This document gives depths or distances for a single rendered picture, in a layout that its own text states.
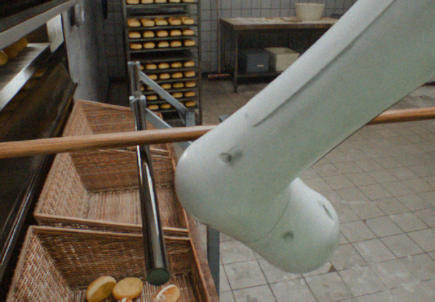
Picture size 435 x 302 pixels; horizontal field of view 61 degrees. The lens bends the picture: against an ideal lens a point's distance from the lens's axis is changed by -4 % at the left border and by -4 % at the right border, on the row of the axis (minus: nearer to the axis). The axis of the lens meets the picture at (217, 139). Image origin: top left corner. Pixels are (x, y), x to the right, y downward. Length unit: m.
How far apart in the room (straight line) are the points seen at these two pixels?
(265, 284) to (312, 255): 1.69
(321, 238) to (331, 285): 1.75
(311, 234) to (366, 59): 0.21
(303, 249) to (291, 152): 0.14
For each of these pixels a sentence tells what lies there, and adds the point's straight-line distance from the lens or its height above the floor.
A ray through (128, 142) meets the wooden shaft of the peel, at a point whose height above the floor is 1.20.
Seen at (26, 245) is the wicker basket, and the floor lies 0.85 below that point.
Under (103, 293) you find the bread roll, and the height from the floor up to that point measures 0.62.
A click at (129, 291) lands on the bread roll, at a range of 1.24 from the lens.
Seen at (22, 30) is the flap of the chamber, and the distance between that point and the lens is 0.84.
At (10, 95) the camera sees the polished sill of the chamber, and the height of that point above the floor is 1.18.
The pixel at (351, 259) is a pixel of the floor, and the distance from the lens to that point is 2.40.
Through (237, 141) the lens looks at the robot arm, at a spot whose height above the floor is 1.35.
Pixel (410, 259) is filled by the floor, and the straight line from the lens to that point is 2.53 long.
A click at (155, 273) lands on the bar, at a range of 0.49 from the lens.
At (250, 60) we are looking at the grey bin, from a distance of 5.36.
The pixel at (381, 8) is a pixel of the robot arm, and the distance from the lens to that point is 0.35.
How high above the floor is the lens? 1.50
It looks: 23 degrees down
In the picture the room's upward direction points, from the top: straight up
